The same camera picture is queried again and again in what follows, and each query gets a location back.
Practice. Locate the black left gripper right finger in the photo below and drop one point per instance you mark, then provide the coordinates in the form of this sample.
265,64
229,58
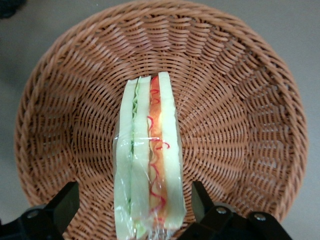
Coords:
225,225

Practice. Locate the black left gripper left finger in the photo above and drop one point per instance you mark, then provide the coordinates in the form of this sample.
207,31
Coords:
45,222

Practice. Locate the triangular sandwich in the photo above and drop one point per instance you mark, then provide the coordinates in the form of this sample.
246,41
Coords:
142,155

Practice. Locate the round brown wicker basket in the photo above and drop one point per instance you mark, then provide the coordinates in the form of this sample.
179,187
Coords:
225,112

